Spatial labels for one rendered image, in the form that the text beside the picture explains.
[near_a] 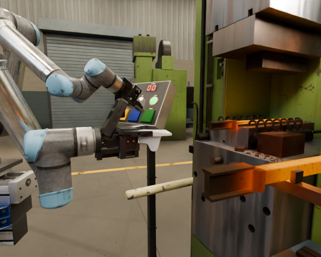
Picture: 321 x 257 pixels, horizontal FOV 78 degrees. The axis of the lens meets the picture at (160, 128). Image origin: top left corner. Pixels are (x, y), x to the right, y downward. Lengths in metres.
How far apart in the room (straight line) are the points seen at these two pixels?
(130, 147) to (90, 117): 8.09
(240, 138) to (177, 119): 4.93
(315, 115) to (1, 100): 1.20
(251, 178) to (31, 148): 0.45
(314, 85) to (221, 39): 0.52
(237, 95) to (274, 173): 0.75
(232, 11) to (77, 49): 8.21
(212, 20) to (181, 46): 8.77
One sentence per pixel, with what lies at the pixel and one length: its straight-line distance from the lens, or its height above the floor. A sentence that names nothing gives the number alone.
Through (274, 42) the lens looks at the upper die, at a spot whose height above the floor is 1.29.
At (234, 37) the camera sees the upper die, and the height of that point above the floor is 1.31.
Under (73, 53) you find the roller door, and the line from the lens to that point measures 8.85.
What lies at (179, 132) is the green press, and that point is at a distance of 5.74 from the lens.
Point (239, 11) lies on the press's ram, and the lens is 0.86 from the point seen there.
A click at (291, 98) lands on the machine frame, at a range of 1.23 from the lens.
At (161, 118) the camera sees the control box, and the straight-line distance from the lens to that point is 1.06.
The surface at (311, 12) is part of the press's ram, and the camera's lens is 0.96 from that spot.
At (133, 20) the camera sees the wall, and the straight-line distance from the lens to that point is 9.40.
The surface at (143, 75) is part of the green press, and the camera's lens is 5.63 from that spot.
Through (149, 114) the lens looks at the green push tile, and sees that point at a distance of 1.07.
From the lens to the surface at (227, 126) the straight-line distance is 0.78.
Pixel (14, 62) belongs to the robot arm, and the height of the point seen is 1.25.
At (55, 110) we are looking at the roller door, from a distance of 8.76.
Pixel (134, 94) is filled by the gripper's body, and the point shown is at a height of 1.12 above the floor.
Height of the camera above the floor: 1.08
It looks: 7 degrees down
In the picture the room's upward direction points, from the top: straight up
